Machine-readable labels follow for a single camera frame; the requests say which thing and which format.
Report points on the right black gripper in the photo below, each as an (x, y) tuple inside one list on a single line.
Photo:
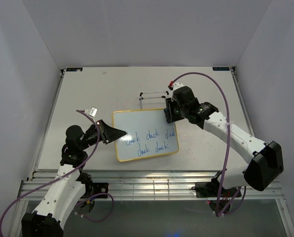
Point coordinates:
[(169, 104)]

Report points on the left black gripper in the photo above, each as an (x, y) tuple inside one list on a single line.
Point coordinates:
[(109, 134)]

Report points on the yellow framed whiteboard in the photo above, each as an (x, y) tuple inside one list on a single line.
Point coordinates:
[(148, 134)]

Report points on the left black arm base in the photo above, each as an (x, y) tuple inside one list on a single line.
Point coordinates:
[(86, 205)]

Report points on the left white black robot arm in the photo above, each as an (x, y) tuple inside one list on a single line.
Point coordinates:
[(71, 184)]

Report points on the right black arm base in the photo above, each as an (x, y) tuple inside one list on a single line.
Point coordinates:
[(208, 191)]

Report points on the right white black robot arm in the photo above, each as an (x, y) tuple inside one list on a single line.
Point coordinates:
[(264, 160)]

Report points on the right blue table label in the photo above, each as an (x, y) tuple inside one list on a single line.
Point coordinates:
[(221, 69)]

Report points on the blue table label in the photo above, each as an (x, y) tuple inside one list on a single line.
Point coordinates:
[(221, 69), (74, 69)]

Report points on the left blue table label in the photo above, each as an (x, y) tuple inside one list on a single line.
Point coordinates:
[(74, 69)]

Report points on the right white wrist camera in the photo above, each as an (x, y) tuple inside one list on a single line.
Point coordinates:
[(173, 85)]

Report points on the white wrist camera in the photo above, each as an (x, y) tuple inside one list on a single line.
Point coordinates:
[(91, 112), (173, 85)]

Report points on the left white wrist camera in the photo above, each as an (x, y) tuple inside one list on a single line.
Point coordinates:
[(91, 112)]

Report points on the black wire whiteboard stand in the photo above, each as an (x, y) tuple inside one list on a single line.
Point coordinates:
[(152, 95)]

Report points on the aluminium rail frame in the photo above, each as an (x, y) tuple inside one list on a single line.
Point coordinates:
[(170, 177)]

